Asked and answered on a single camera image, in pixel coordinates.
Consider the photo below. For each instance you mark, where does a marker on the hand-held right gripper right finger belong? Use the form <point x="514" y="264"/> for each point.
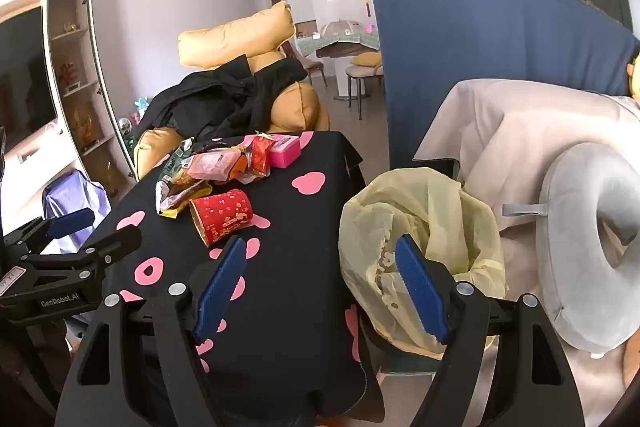
<point x="417" y="287"/>

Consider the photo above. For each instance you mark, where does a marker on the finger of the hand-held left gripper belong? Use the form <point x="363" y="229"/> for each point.
<point x="100" y="249"/>
<point x="70" y="223"/>

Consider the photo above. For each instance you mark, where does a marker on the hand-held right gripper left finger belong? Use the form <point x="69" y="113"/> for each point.
<point x="220" y="287"/>

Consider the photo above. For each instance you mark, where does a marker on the waste bin with yellow bag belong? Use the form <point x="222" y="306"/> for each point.
<point x="425" y="217"/>

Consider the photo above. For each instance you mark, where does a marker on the red paper cup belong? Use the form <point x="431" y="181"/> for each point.
<point x="222" y="214"/>

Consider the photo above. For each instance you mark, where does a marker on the white and brown snack wrapper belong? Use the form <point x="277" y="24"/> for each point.
<point x="175" y="199"/>

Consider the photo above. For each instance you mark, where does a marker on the green snack wrapper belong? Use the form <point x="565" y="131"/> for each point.
<point x="175" y="162"/>

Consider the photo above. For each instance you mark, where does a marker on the orange snack packet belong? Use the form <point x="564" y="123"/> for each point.
<point x="241" y="164"/>

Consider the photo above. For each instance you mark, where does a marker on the purple bag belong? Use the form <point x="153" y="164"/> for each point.
<point x="75" y="194"/>

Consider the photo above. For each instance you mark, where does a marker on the black tablecloth with pink print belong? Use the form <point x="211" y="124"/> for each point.
<point x="290" y="227"/>

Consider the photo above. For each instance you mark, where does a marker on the small colourful toys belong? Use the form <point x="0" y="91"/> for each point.
<point x="137" y="112"/>

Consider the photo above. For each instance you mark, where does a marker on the pink box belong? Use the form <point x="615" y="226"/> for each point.
<point x="284" y="153"/>

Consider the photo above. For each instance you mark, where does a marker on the white display shelf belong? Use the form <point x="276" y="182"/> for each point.
<point x="56" y="72"/>

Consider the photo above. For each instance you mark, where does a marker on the black television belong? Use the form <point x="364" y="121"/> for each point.
<point x="25" y="77"/>

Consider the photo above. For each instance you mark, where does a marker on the grey neck pillow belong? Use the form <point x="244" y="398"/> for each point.
<point x="570" y="257"/>

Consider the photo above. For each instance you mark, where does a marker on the beige blanket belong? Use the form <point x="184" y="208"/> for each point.
<point x="500" y="132"/>

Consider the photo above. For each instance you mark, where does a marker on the black jacket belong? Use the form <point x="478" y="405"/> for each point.
<point x="215" y="97"/>

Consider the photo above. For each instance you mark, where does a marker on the stool with beige cushion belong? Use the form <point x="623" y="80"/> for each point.
<point x="362" y="59"/>

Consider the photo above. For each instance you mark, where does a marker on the dining chair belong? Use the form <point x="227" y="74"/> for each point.
<point x="310" y="66"/>

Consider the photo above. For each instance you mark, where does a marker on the tan leather armchair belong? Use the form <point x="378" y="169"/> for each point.
<point x="235" y="34"/>

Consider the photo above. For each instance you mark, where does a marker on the dining table with green cloth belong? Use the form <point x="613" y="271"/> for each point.
<point x="345" y="43"/>

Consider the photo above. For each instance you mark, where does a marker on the blue fabric partition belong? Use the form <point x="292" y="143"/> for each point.
<point x="475" y="37"/>

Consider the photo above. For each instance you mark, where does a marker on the mesh food cover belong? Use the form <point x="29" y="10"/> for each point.
<point x="342" y="28"/>

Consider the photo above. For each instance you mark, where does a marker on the yellow plush toy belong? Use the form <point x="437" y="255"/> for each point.
<point x="635" y="77"/>

